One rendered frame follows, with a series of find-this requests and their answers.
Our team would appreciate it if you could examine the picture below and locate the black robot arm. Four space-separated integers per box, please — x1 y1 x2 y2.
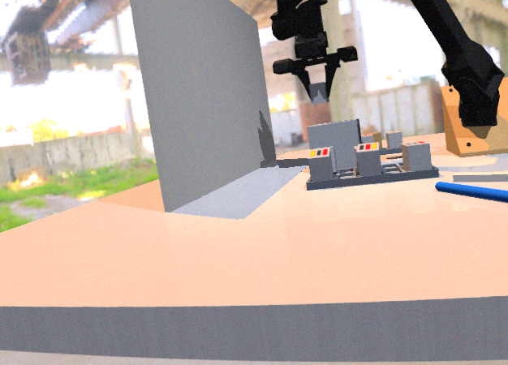
270 0 505 127

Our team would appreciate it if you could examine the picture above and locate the blue cylinder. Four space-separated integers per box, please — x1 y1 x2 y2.
435 182 508 202

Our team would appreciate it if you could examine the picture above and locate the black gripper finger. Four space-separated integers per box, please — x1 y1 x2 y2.
291 70 311 98
325 63 341 98

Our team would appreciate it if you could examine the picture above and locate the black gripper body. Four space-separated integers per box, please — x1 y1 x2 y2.
273 27 358 75

